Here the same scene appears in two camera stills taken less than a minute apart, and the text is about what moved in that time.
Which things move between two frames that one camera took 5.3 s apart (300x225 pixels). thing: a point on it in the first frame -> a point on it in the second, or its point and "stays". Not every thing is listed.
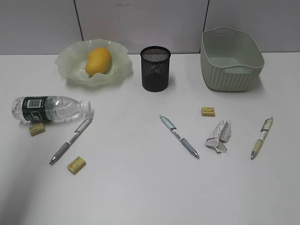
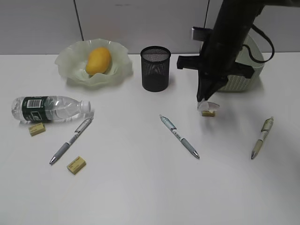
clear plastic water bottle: [54, 109] stays
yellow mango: [99, 61] stays
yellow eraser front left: [76, 165] stays
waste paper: [222, 131] -> [204, 105]
